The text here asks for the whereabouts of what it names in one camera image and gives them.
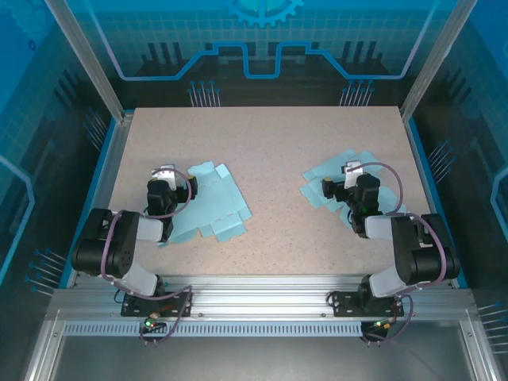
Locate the light blue paper box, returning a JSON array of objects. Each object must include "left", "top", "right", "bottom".
[
  {"left": 300, "top": 148, "right": 408, "bottom": 231},
  {"left": 156, "top": 160, "right": 254, "bottom": 249}
]

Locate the cable connector with green light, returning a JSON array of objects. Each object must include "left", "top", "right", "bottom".
[
  {"left": 371, "top": 317, "right": 398, "bottom": 333},
  {"left": 142, "top": 313, "right": 166, "bottom": 330}
]

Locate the aluminium frame post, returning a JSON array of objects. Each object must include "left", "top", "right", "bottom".
[
  {"left": 42, "top": 0, "right": 136, "bottom": 124},
  {"left": 398, "top": 0, "right": 479, "bottom": 122}
]

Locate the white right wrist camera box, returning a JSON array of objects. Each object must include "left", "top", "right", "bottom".
[{"left": 341, "top": 160, "right": 365, "bottom": 191}]

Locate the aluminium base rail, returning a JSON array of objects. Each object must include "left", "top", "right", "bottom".
[{"left": 51, "top": 275, "right": 473, "bottom": 318}]

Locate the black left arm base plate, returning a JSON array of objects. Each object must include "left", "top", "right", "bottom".
[{"left": 121, "top": 291, "right": 194, "bottom": 318}]

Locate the grey metal shelf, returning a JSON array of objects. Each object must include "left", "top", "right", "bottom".
[{"left": 25, "top": 317, "right": 508, "bottom": 381}]

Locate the blue table side panel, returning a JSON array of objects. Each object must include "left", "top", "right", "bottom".
[
  {"left": 58, "top": 118, "right": 120, "bottom": 289},
  {"left": 404, "top": 118, "right": 469, "bottom": 289}
]

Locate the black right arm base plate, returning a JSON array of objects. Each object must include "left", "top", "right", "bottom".
[{"left": 330, "top": 291, "right": 406, "bottom": 318}]

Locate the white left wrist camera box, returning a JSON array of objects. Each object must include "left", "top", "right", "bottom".
[{"left": 150, "top": 163, "right": 178, "bottom": 191}]

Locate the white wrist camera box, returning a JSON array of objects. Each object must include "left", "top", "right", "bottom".
[
  {"left": 150, "top": 163, "right": 178, "bottom": 191},
  {"left": 341, "top": 160, "right": 365, "bottom": 191}
]

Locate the slotted grey cable duct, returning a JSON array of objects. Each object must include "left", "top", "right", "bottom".
[{"left": 63, "top": 321, "right": 364, "bottom": 338}]

